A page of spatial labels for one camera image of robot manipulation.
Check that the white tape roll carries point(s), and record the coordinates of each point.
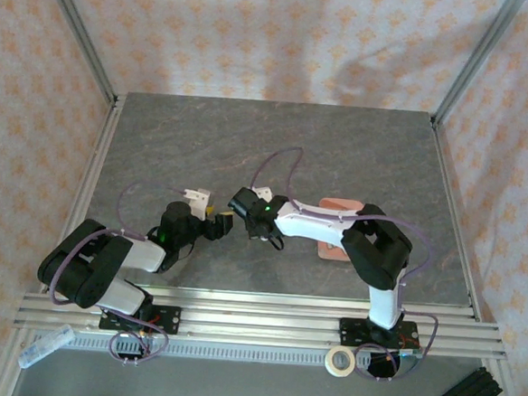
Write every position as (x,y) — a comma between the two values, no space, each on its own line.
(330,366)

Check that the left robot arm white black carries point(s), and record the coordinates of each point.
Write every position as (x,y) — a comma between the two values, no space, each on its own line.
(87,262)

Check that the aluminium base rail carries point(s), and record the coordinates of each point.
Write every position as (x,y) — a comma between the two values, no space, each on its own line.
(259,324)

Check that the small circuit board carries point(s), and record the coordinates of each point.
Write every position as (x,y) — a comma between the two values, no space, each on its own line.
(411,354)

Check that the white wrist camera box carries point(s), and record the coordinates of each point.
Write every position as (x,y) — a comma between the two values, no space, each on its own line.
(199,200)
(263,192)

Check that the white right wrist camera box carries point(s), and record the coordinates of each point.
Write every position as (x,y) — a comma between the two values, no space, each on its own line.
(263,192)

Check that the clear plastic bottle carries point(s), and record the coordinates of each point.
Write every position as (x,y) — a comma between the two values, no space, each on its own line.
(45,347)

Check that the patterned backdrop cloth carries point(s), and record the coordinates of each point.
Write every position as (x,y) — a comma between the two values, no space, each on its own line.
(275,35)

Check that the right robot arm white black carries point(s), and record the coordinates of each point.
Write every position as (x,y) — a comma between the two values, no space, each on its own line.
(312,221)

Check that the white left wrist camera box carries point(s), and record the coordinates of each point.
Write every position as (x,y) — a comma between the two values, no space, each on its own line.
(199,200)

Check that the pink plastic tray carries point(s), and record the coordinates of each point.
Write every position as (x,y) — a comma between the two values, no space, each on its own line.
(332,254)

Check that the aluminium frame post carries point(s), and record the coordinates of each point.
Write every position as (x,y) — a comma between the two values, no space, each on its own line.
(80,35)
(475,63)

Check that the aluminium table side rail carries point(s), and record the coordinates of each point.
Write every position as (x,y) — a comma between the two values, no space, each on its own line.
(451,184)
(101,159)

